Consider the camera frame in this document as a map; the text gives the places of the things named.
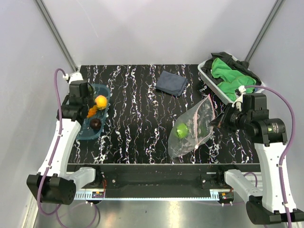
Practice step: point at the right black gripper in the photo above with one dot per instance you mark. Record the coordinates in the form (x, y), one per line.
(223, 118)

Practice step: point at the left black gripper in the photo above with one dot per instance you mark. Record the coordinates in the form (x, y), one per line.
(91, 102)

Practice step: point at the fake peach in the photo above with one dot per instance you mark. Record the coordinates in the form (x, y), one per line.
(101, 102)

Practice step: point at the fake orange pineapple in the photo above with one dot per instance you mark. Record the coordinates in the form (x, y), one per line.
(92, 111)

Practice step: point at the clear zip top bag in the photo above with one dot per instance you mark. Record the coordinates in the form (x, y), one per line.
(198, 120)

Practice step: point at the fake dark purple fruit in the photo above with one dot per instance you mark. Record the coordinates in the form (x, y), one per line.
(95, 124)

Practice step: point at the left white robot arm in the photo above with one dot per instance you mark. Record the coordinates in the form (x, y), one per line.
(52, 184)

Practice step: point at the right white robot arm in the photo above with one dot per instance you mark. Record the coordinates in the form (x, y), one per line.
(274, 203)

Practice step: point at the fake green pepper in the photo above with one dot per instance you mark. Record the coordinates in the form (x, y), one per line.
(182, 131)

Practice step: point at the white laundry basket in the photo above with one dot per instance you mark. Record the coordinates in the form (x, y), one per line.
(213, 86)

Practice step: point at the blue transparent plastic bin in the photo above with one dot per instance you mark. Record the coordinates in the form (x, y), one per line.
(86, 133)

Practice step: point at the green cloth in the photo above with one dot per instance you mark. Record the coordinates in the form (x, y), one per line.
(231, 79)

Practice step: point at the folded dark blue cloth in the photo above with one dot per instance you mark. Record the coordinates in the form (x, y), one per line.
(171, 83)

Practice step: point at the black cloth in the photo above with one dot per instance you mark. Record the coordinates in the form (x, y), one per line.
(241, 66)

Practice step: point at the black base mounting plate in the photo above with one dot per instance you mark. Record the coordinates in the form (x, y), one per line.
(156, 181)

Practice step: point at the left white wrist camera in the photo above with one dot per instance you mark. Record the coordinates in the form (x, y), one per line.
(76, 76)

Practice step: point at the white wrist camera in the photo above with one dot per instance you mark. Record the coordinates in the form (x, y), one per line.
(76, 76)
(239, 100)

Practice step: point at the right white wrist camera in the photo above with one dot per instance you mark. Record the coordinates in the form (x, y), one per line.
(239, 100)

